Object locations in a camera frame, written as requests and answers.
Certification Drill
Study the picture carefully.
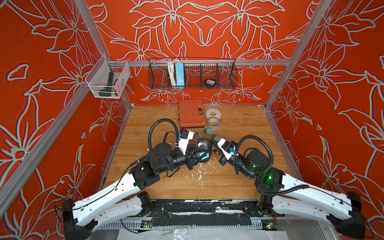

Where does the aluminium frame post right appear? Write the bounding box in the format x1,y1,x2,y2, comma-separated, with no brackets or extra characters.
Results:
265,0,332,110

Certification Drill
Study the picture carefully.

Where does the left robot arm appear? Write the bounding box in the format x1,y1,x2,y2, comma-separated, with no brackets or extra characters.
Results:
60,143,207,240

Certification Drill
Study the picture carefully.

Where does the clear packing tape roll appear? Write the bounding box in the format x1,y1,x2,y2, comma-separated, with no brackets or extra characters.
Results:
207,117,220,131

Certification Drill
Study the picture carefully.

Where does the clear acrylic wall box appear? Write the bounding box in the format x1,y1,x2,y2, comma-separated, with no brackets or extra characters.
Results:
86,56,131,99

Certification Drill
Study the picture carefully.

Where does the white power strip cord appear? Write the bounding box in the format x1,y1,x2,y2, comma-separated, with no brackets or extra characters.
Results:
166,59,177,88

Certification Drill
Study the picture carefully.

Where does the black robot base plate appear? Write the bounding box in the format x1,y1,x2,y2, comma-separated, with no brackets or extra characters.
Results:
135,199,279,230

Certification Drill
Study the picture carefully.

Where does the black wire wall basket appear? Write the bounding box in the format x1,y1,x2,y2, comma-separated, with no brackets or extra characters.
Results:
148,58,238,90

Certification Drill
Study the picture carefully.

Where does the green screwdriver in box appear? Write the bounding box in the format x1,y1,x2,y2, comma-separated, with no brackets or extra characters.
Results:
99,72,114,97

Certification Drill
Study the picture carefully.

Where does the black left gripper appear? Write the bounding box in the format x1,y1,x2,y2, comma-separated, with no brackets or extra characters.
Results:
157,145,209,176

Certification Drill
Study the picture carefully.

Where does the aluminium horizontal back rail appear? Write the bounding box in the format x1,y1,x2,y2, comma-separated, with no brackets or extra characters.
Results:
107,59,291,68

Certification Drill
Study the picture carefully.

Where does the black round zip pouch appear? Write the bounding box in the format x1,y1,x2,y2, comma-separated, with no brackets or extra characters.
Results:
193,138,213,163

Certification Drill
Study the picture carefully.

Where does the white tape roll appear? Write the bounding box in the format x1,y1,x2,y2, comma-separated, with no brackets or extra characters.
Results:
205,109,222,120

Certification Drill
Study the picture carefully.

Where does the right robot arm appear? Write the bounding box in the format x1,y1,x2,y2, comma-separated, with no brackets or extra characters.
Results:
216,146,366,240

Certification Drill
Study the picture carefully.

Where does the orange plastic tool case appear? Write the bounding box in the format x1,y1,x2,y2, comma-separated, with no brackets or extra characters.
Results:
179,100,206,128

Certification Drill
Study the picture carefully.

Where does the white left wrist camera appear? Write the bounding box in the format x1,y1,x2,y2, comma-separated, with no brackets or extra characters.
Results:
178,128,194,155

